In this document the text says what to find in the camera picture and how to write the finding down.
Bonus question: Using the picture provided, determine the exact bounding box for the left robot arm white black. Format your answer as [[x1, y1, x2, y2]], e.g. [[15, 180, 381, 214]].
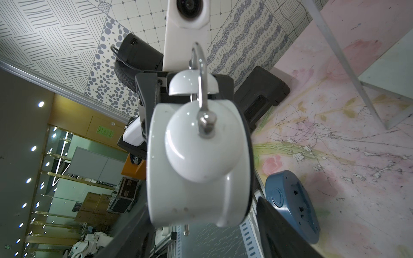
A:
[[111, 34, 250, 164]]

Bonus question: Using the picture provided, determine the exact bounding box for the white two-tier shelf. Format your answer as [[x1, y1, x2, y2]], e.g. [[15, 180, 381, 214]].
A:
[[304, 1, 413, 133]]

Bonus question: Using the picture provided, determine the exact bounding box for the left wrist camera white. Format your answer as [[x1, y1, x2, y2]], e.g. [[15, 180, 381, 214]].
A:
[[162, 0, 211, 72]]

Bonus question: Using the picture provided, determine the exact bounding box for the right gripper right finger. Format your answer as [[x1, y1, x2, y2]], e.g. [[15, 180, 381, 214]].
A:
[[256, 197, 322, 258]]

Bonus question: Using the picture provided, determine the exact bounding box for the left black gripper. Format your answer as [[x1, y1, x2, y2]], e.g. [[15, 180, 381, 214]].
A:
[[135, 72, 234, 145]]

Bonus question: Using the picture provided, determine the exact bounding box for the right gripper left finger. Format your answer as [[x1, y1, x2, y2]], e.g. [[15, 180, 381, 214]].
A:
[[96, 206, 155, 258]]

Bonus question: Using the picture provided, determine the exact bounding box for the blue round alarm clock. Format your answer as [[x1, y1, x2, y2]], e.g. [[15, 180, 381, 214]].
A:
[[265, 170, 321, 244]]

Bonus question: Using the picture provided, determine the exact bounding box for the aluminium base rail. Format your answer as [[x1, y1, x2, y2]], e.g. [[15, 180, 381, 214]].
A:
[[151, 190, 265, 258]]

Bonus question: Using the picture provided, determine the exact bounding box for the small white twin-bell alarm clock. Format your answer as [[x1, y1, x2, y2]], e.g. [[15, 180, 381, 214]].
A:
[[147, 43, 253, 227]]

